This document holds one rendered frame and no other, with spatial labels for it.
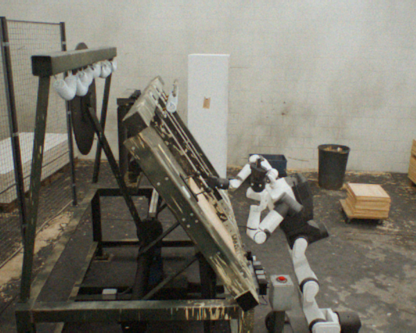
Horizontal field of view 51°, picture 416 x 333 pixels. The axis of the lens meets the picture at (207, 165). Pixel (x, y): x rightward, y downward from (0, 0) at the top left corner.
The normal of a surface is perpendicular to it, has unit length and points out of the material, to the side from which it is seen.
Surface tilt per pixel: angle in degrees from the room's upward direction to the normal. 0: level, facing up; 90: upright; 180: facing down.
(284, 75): 90
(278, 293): 90
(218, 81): 90
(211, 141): 90
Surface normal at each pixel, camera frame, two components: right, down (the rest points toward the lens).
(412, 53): -0.09, 0.28
